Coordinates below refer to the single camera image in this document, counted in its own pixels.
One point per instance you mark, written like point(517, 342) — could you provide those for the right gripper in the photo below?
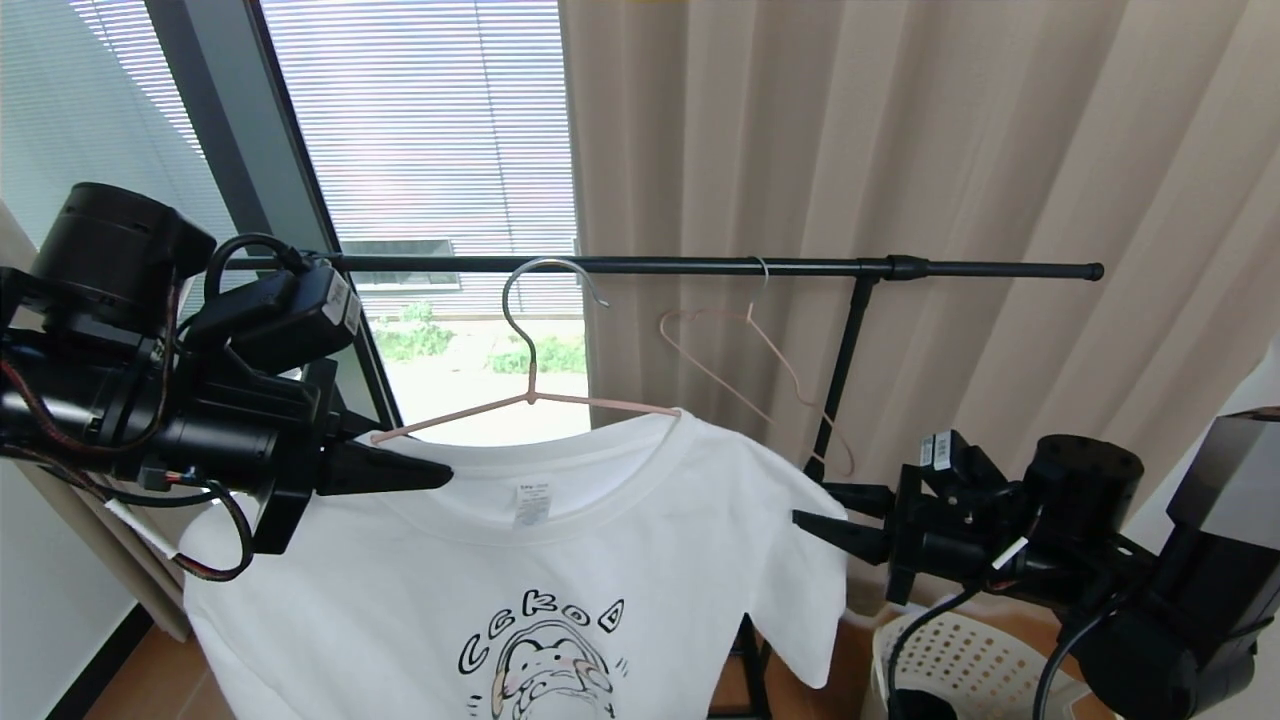
point(960, 560)

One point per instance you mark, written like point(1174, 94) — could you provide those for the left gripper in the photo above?
point(200, 420)

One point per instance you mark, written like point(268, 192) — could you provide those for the white printed t-shirt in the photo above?
point(650, 560)

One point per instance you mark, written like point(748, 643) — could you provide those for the pink clothes hanger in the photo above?
point(450, 418)
point(664, 322)

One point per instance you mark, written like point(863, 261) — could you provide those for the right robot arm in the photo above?
point(1090, 480)

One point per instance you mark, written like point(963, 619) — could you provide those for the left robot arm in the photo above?
point(110, 250)

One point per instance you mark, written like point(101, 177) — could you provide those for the white laundry basket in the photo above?
point(960, 660)

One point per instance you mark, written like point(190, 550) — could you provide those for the black clothes rack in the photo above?
point(700, 265)

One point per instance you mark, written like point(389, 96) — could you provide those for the beige curtain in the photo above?
point(150, 600)
point(900, 150)

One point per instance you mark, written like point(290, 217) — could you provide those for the black shorts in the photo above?
point(920, 706)

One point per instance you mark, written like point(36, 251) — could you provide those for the window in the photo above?
point(430, 120)

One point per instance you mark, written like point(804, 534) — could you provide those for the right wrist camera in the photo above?
point(965, 470)

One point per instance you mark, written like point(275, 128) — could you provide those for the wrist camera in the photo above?
point(290, 320)
point(965, 470)

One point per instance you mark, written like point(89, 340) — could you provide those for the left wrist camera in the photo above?
point(290, 320)

